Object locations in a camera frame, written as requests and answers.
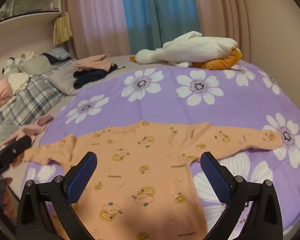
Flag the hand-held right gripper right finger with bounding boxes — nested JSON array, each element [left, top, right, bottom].
[[200, 151, 283, 240]]

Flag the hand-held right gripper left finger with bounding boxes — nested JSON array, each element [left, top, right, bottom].
[[16, 151, 98, 240]]

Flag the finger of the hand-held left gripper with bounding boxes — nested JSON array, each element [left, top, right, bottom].
[[0, 135, 32, 167]]

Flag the orange printed baby shirt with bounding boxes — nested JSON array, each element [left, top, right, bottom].
[[22, 120, 283, 240]]

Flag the pile of folded clothes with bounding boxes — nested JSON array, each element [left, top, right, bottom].
[[73, 64, 125, 89]]

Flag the pink garment with mauve cuff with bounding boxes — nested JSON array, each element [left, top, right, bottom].
[[0, 114, 54, 153]]

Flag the plaid blanket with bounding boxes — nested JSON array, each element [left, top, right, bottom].
[[0, 60, 77, 143]]

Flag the pink crumpled garment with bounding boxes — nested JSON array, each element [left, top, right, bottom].
[[0, 78, 15, 110]]

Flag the cream cloth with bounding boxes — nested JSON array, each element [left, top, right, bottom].
[[7, 73, 30, 93]]

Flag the grey pillow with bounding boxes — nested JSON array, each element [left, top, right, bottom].
[[48, 66, 83, 96]]

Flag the beige pillow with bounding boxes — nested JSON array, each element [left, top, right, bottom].
[[17, 55, 57, 75]]

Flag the pile of plush toys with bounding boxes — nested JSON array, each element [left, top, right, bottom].
[[1, 51, 39, 75]]

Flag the purple floral blanket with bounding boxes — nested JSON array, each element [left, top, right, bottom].
[[10, 64, 300, 238]]

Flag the striped pillow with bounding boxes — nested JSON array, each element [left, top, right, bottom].
[[41, 47, 72, 62]]

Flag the peach folded garment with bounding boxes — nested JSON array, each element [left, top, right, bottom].
[[73, 54, 113, 72]]

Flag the yellow pleated cloth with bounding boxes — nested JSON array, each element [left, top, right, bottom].
[[53, 12, 73, 46]]

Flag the white goose plush toy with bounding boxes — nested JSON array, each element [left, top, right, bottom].
[[129, 31, 243, 70]]

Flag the pink curtain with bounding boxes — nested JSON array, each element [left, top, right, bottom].
[[65, 0, 130, 58], [190, 0, 255, 63]]

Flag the blue curtain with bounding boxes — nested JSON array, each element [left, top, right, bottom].
[[119, 0, 202, 53]]

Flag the white wall shelf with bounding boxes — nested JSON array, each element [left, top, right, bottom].
[[0, 0, 63, 29]]

